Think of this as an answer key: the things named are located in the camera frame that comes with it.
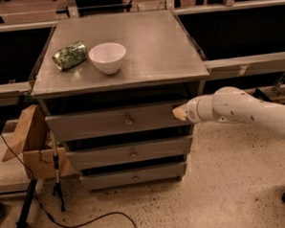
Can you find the black tripod stand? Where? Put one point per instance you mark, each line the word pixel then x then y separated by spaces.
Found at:
pixel 22 222

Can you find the grey top drawer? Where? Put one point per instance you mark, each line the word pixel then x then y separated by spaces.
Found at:
pixel 119 120

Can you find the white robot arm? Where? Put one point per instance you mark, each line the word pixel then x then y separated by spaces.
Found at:
pixel 230 104

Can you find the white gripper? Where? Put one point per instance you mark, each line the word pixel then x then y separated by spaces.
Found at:
pixel 192 110

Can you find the green crushed soda can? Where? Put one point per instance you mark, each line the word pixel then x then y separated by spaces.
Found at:
pixel 70 56

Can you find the grey left railing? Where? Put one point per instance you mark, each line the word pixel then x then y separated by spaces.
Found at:
pixel 22 49

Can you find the grey drawer cabinet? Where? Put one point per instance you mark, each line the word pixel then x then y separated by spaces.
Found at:
pixel 161 66

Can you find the grey middle drawer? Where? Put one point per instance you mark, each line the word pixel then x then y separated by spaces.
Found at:
pixel 131 153

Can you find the brown cardboard box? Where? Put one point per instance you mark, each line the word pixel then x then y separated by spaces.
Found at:
pixel 30 140

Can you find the grey drawer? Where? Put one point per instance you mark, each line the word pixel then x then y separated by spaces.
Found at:
pixel 131 153
pixel 123 178
pixel 119 120

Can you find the white ceramic bowl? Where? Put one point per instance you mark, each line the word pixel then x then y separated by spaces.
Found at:
pixel 107 57

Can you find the grey bottom drawer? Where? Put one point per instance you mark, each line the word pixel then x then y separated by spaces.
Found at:
pixel 123 178

